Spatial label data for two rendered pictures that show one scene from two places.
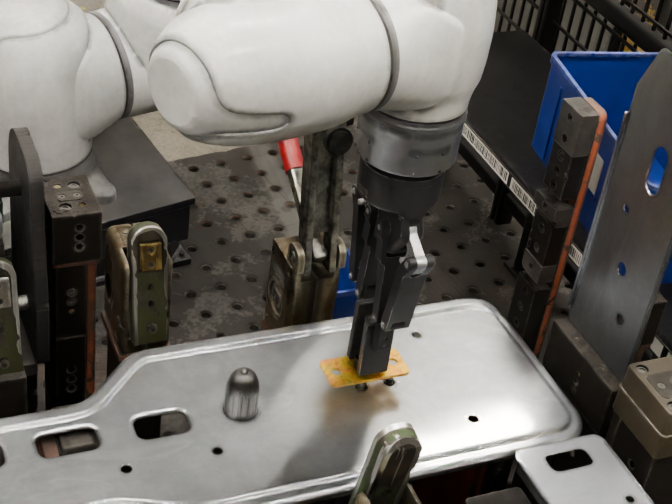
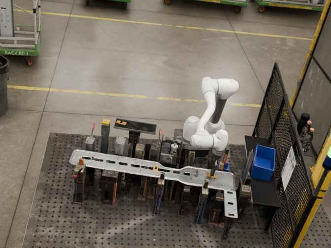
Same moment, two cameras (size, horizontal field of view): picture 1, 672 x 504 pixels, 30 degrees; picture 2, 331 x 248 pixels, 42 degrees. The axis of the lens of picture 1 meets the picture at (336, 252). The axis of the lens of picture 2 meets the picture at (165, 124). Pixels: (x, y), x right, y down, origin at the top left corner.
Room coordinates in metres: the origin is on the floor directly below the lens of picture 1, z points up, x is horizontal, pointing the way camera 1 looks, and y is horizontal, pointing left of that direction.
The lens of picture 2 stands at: (-1.69, -0.86, 3.36)
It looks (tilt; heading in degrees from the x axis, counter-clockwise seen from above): 35 degrees down; 27
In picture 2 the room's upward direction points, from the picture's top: 9 degrees clockwise
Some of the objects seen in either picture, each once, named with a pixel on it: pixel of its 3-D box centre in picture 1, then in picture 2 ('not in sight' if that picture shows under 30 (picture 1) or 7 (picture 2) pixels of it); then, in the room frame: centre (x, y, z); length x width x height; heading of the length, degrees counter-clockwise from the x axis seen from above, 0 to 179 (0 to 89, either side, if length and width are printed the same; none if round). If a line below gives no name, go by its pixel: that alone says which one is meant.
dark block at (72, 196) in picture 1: (69, 355); (182, 164); (1.01, 0.27, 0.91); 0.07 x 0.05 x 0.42; 27
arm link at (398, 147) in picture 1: (409, 128); (218, 150); (0.93, -0.05, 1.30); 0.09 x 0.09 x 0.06
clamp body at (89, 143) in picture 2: not in sight; (89, 156); (0.60, 0.97, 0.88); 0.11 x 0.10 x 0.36; 27
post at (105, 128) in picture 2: not in sight; (104, 142); (0.79, 0.96, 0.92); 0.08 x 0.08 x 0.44; 27
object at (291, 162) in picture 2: not in sight; (289, 169); (1.10, -0.58, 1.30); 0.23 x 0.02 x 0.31; 27
